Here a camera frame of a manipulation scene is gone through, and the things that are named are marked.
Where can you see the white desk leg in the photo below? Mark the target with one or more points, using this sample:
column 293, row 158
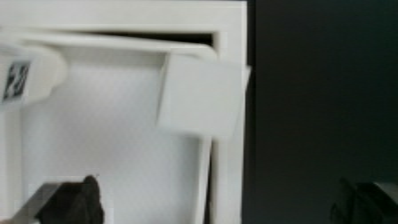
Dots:
column 32, row 73
column 200, row 97

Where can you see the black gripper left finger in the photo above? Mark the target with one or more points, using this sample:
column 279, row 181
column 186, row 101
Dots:
column 64, row 203

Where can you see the white desk top tray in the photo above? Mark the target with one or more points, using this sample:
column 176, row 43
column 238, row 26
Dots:
column 85, row 133

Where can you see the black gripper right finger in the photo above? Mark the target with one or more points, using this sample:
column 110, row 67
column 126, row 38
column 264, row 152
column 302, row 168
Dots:
column 366, row 203

